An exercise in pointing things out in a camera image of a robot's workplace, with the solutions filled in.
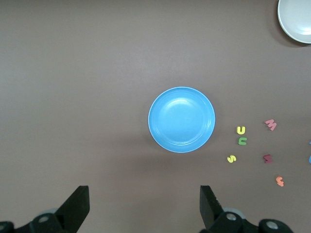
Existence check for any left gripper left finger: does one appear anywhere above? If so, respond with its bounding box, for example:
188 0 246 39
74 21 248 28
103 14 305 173
31 185 90 233

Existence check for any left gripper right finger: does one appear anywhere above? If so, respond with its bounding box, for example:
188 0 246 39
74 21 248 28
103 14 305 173
199 185 247 233

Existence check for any blue plate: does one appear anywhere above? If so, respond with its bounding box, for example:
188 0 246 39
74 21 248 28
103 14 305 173
147 86 216 153

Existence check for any pink foam letter w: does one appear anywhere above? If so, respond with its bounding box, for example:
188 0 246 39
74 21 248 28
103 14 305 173
264 118 278 132

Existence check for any beige plate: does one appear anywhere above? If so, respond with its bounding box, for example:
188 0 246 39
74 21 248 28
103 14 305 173
277 0 311 44

